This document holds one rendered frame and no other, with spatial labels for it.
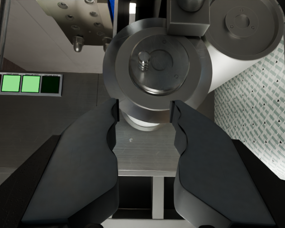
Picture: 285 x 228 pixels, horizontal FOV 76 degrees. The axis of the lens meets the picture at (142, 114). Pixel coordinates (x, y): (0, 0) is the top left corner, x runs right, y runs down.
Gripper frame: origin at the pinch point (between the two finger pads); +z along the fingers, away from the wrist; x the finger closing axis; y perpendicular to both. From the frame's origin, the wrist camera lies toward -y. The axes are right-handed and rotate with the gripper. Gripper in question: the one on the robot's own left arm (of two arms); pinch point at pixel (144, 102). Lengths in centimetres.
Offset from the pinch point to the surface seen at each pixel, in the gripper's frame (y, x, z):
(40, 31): 37, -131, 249
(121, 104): 5.9, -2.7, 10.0
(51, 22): 24, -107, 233
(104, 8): -3.4, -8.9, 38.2
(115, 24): -2.5, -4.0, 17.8
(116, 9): -4.3, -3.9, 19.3
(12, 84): 18, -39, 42
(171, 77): 2.2, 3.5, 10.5
